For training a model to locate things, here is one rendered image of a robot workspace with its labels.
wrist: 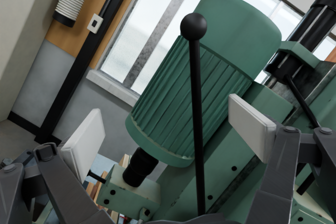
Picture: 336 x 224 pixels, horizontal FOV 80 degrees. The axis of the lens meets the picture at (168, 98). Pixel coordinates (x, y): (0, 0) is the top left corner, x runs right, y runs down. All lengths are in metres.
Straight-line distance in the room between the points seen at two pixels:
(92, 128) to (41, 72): 1.94
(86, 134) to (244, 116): 0.12
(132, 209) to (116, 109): 1.41
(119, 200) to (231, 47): 0.40
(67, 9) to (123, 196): 1.48
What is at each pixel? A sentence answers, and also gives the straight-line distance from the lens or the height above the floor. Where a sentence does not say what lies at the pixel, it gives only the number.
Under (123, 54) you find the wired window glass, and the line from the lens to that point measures 1.86.
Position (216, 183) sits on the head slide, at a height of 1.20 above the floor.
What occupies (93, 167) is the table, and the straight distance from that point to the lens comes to 0.78.
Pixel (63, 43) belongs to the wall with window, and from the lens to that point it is 1.97.
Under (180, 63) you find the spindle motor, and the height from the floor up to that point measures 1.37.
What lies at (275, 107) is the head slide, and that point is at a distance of 0.43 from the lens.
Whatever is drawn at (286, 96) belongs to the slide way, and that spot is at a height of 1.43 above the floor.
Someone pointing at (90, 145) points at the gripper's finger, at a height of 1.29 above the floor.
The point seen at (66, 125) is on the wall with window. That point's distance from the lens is 2.12.
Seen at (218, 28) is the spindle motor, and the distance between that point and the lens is 0.35.
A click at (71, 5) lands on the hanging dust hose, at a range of 1.77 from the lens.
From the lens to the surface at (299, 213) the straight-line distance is 0.39.
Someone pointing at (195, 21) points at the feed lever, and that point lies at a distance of 0.26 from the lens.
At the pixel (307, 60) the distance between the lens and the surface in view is 0.48.
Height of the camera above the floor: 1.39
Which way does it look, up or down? 13 degrees down
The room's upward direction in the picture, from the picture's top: 34 degrees clockwise
